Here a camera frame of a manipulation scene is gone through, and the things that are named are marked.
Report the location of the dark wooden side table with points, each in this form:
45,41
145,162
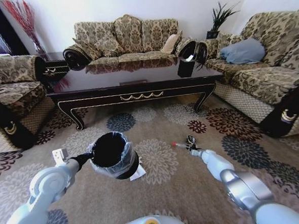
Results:
54,65

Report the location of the blue pillow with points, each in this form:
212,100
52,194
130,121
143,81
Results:
243,51

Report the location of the white paper scrap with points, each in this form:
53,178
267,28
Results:
139,172

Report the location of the patterned square cushion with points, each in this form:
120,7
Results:
86,48
108,46

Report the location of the red-tipped thin stick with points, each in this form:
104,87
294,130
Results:
178,144

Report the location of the patterned armchair with dark arm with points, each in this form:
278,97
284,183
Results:
9,95

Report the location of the patterned sofa with blue pillow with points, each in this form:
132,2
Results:
268,69

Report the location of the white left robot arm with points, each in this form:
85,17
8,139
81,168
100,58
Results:
42,189

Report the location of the patterned three-seat sofa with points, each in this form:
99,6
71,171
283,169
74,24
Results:
129,39

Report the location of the green plant in black pot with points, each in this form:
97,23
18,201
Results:
221,17

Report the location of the beige cushion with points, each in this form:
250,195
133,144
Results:
170,43

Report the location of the dark wooden coffee table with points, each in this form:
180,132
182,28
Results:
135,85

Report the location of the flower patterned rug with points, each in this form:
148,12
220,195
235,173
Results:
169,182

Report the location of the black bin with clear liner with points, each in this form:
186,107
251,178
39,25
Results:
111,155

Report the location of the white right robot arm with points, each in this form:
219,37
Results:
235,180

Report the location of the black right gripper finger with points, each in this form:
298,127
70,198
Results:
189,146
191,139

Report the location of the red branch decoration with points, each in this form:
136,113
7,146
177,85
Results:
24,20

